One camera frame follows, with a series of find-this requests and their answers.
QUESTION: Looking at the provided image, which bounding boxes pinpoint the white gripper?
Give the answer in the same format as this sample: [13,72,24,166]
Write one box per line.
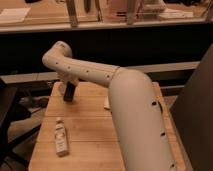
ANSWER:
[59,72,79,86]

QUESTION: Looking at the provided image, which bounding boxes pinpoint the black eraser block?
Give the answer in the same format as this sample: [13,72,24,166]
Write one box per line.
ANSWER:
[63,82,76,102]

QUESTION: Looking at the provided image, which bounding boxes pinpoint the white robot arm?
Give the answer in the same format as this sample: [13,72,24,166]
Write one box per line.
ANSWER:
[42,41,177,171]

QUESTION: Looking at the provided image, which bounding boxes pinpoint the white ceramic cup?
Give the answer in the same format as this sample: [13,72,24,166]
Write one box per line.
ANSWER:
[58,82,66,96]

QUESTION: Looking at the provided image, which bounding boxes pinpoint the white sponge block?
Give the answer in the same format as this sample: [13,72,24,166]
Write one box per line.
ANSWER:
[104,96,110,110]

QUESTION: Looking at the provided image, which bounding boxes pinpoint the small white bottle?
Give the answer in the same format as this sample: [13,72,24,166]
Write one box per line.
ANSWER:
[55,117,69,157]

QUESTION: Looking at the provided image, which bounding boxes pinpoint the dark chair back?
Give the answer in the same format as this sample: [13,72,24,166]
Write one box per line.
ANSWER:
[170,43,213,171]

